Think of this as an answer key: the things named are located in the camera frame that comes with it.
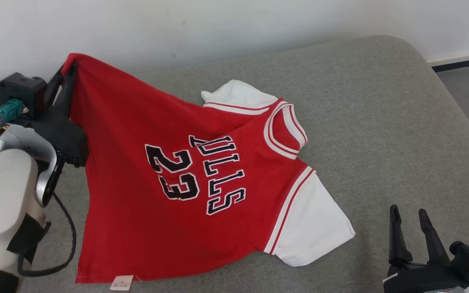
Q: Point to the grey fabric sofa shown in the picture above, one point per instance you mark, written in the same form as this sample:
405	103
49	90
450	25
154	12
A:
381	142

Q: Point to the white and black baseboard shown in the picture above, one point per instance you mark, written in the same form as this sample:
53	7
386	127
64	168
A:
462	61

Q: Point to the red Bulls 23 jersey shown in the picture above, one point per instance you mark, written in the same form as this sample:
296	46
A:
136	203

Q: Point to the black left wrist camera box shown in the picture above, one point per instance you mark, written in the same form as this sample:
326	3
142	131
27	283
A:
20	91

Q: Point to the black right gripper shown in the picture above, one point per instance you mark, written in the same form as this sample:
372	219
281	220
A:
421	278

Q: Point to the white paper garment tag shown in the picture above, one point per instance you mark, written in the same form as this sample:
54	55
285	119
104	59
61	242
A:
121	282

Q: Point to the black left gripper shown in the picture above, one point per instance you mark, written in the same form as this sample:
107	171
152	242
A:
69	140

